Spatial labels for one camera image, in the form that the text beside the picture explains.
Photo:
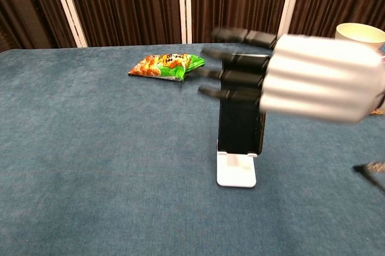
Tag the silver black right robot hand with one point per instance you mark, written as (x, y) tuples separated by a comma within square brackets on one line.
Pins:
[(319, 78)]

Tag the black smartphone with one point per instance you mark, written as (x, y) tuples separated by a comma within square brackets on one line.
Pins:
[(240, 129)]

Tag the white folding phone stand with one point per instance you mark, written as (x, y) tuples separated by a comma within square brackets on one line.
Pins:
[(236, 173)]

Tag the cream bowl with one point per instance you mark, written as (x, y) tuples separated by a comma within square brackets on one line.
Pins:
[(358, 32)]

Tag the yellow cardboard box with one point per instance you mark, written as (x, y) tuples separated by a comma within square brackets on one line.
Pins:
[(378, 112)]

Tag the green orange snack bag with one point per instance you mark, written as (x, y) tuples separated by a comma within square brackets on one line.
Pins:
[(159, 66)]

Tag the dark brown curtain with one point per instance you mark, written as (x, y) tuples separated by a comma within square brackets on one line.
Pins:
[(129, 3)]

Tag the blue velvet tablecloth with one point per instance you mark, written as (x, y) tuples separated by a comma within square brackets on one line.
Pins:
[(105, 163)]

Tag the white screen frame post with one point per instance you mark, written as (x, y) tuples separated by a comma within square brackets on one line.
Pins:
[(290, 0), (67, 6), (184, 3)]

